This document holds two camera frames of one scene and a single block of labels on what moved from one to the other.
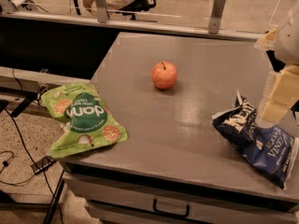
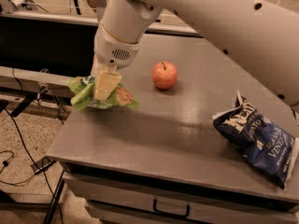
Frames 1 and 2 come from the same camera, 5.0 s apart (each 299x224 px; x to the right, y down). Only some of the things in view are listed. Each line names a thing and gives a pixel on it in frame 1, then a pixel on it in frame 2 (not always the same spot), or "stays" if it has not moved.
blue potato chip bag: [269, 148] stays
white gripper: [288, 42] -> [112, 50]
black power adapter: [43, 163] stays
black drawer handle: [170, 214] stays
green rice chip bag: [87, 121] -> [83, 88]
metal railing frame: [100, 18] stays
